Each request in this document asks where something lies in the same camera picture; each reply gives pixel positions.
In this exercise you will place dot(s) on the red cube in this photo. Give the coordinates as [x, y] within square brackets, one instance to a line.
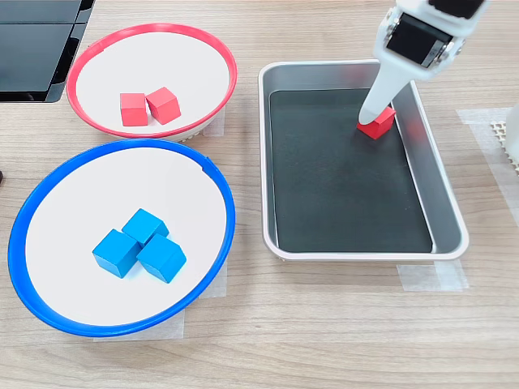
[133, 109]
[379, 123]
[163, 105]

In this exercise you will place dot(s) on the black glossy panel device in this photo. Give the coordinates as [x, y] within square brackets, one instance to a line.
[32, 52]

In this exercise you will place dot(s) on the blue-rimmed white plate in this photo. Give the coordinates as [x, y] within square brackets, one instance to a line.
[61, 243]

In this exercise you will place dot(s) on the red-rimmed white plate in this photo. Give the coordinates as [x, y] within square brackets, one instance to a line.
[174, 61]

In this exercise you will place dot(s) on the pale perforated base plate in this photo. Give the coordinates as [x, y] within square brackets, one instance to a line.
[499, 131]

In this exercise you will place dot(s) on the translucent tape strip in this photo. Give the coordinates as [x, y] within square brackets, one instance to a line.
[178, 328]
[430, 277]
[217, 125]

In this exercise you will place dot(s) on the translucent tape sheet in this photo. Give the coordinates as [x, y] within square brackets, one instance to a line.
[478, 121]

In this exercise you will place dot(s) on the black tray mat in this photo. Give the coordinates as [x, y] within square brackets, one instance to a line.
[324, 182]

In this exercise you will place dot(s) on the blue cube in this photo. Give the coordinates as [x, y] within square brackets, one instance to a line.
[161, 258]
[144, 225]
[115, 253]

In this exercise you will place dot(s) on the steel tray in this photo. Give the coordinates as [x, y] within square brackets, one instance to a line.
[442, 202]

